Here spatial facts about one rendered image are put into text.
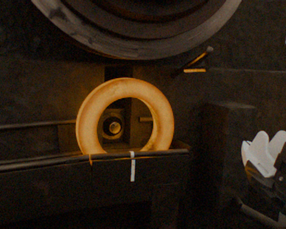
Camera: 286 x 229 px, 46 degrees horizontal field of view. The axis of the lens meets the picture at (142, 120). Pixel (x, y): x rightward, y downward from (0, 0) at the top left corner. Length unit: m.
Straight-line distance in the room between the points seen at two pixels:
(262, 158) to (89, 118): 0.29
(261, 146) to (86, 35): 0.32
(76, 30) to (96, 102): 0.13
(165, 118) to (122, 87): 0.10
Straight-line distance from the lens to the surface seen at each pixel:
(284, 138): 0.51
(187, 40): 0.63
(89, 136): 0.60
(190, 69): 0.57
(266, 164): 0.48
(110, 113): 0.71
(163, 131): 0.65
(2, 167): 0.58
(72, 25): 0.56
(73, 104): 0.66
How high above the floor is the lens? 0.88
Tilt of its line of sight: 10 degrees down
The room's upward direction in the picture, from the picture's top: 3 degrees clockwise
